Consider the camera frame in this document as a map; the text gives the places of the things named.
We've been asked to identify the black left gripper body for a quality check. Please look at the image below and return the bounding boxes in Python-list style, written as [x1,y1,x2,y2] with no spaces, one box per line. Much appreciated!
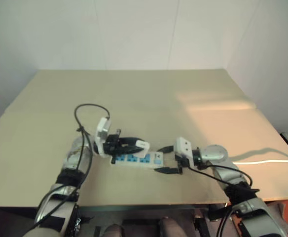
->
[103,128,125,158]

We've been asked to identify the dark metal table frame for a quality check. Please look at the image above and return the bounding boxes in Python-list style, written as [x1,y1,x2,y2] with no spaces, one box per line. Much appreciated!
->
[79,203,228,216]

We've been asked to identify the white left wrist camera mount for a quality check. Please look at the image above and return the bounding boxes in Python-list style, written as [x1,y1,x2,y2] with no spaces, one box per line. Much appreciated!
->
[94,117,112,158]

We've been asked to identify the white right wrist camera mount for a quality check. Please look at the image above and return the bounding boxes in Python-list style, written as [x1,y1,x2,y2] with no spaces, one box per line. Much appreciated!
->
[173,136,196,170]

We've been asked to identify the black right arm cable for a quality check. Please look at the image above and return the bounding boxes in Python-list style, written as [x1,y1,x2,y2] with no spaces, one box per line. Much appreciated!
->
[187,165,253,237]

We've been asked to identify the white power strip cord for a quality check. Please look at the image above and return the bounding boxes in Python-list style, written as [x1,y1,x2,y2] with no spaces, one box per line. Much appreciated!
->
[232,159,288,167]

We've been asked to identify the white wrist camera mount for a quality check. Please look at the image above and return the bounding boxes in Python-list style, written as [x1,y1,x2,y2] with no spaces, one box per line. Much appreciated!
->
[94,117,112,158]
[173,136,196,170]

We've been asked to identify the white charger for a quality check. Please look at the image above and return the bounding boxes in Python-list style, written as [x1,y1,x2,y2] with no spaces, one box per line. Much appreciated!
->
[134,139,150,158]

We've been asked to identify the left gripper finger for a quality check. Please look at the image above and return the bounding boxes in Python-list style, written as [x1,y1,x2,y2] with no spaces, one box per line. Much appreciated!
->
[120,136,141,146]
[116,145,141,157]

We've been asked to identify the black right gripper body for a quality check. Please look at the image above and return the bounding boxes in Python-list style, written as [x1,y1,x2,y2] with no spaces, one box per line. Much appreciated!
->
[174,153,188,175]

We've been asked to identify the white power strip blue sockets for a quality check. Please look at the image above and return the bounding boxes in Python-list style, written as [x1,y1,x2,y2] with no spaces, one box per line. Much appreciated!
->
[108,150,164,171]

